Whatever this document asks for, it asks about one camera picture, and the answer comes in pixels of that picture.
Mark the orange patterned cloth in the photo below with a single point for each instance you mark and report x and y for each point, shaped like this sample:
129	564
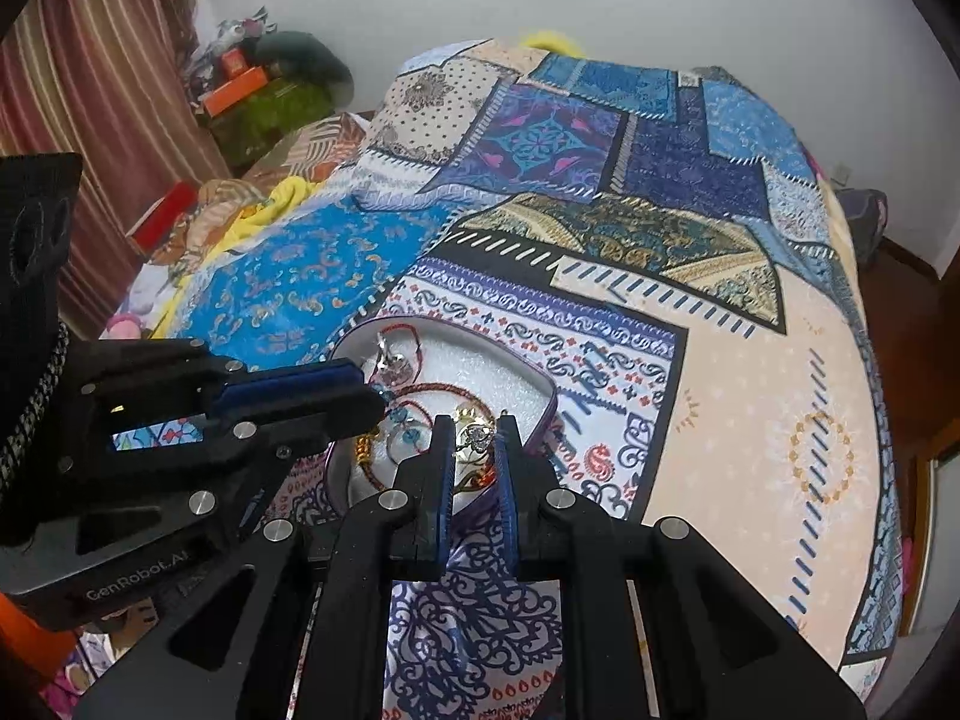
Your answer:
315	146

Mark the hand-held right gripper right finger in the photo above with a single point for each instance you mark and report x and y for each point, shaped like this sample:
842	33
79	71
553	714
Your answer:
506	480

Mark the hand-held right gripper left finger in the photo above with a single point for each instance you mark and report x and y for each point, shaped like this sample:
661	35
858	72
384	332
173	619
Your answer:
442	465

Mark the heart-shaped jewelry box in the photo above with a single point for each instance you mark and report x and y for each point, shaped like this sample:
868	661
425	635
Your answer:
495	382

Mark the striped curtain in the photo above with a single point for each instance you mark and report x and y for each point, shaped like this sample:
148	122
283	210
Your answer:
112	90

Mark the patchwork blanket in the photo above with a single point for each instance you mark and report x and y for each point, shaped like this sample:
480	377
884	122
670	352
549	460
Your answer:
750	390

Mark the wall outlet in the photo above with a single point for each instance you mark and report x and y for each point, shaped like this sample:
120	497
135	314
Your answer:
841	173

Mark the yellow cloth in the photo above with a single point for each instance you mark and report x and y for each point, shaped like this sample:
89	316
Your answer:
289	191

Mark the red box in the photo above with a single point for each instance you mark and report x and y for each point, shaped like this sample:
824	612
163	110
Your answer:
161	214

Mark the pink printed cloth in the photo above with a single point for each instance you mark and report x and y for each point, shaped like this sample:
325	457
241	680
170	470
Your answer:
90	671

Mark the green patterned cloth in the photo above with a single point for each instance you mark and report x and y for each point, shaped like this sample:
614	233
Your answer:
277	116

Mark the grey printed bag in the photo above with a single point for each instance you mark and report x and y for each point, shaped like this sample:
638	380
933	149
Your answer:
232	34

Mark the dark bag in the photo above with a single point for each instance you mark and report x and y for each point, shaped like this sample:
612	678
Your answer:
862	214

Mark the orange box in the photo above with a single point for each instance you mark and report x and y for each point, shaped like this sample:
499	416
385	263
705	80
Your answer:
236	90

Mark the pink toy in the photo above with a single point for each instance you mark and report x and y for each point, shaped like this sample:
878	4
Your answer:
124	326

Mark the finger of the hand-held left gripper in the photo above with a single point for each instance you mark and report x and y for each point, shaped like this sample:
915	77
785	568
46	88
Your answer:
315	376
330	420

